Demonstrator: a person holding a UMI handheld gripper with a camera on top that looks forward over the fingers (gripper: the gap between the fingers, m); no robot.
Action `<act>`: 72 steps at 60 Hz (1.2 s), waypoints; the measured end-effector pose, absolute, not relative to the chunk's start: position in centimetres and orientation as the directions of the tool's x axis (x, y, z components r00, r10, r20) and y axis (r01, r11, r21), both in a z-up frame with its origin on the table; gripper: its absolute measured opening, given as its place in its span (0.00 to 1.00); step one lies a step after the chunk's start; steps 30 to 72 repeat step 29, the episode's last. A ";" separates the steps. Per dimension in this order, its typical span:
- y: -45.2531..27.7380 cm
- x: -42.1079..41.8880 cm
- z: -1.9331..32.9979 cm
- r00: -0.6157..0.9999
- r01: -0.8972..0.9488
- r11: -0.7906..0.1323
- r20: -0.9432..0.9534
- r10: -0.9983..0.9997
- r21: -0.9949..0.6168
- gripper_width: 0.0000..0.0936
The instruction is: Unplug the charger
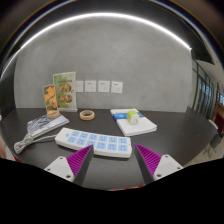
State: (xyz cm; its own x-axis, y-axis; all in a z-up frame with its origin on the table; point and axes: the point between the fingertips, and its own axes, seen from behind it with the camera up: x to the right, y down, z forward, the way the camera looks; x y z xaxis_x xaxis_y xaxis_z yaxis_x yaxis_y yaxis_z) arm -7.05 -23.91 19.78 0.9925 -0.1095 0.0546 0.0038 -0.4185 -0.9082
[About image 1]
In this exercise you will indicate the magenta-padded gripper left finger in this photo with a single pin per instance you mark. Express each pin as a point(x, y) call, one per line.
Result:
point(78, 161)

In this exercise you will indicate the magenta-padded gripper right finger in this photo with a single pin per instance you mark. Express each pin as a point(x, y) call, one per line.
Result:
point(151, 161)

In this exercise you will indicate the green and white charger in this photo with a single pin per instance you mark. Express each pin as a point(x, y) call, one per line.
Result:
point(133, 117)

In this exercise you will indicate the white and blue booklet stack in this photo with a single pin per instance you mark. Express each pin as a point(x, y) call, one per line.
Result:
point(138, 128)

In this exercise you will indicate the beige tape roll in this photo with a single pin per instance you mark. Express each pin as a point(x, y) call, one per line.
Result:
point(82, 115)

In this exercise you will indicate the grey printed magazine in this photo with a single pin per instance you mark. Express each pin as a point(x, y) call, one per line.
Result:
point(45, 124)

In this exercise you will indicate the black chair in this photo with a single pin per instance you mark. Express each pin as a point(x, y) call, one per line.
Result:
point(215, 141)

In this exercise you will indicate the small orange sign, wooden base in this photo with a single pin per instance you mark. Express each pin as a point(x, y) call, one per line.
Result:
point(50, 99)

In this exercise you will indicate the large green menu sign stand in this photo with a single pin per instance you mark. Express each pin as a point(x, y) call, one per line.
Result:
point(66, 90)

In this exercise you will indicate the curved ceiling light strip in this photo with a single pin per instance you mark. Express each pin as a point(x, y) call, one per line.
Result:
point(100, 15)

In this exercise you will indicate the white wall switch plate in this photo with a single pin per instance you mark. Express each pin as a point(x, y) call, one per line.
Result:
point(79, 86)

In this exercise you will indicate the white wall socket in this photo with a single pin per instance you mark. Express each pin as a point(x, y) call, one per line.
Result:
point(103, 86)
point(116, 87)
point(90, 86)

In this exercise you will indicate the glass window wall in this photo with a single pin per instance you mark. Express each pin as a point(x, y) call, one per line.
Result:
point(205, 93)

